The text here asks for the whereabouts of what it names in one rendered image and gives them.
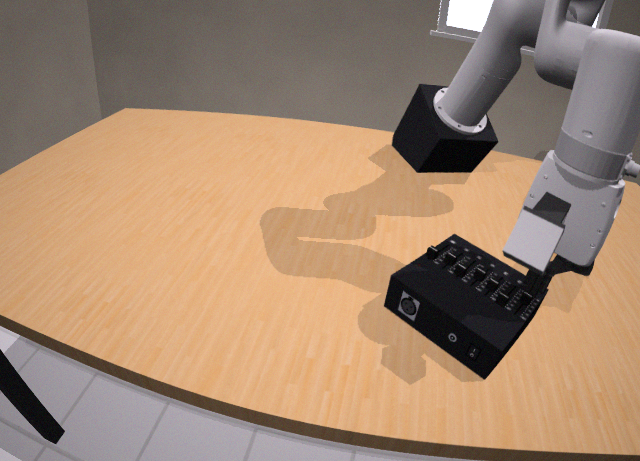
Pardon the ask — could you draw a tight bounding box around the black lighting desk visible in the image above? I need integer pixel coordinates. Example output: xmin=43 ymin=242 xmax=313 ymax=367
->
xmin=384 ymin=234 xmax=549 ymax=380

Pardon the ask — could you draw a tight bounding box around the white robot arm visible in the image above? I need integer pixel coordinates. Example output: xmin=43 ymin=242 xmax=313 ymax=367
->
xmin=433 ymin=0 xmax=640 ymax=276

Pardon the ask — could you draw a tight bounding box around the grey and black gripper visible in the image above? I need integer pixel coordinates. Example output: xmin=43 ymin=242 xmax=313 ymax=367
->
xmin=518 ymin=150 xmax=625 ymax=300

